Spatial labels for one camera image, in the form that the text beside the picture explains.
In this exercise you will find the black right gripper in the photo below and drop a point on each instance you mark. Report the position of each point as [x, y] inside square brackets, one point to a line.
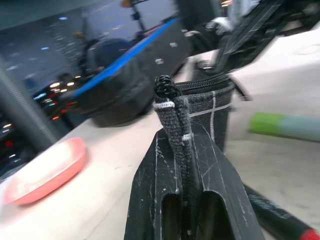
[290, 17]

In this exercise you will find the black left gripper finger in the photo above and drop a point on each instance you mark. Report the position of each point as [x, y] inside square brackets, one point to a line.
[150, 190]

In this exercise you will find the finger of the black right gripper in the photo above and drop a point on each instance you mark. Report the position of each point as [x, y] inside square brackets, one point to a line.
[220, 190]

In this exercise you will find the black grid zipper pouch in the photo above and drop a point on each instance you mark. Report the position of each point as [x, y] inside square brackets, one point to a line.
[207, 107]

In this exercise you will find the black marker with red cap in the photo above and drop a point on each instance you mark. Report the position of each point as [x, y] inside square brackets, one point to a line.
[272, 215]

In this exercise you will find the green highlighter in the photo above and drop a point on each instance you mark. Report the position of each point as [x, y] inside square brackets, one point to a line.
[282, 127]

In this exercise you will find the black round bag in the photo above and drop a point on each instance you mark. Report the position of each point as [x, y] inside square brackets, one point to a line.
[117, 97]

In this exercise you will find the pink oval dish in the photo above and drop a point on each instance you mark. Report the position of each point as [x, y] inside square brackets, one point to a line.
[47, 172]

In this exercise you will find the grey ribbed pole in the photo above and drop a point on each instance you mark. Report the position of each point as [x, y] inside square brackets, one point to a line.
[23, 107]

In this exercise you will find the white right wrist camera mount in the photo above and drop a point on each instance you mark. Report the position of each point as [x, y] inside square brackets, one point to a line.
[221, 25]

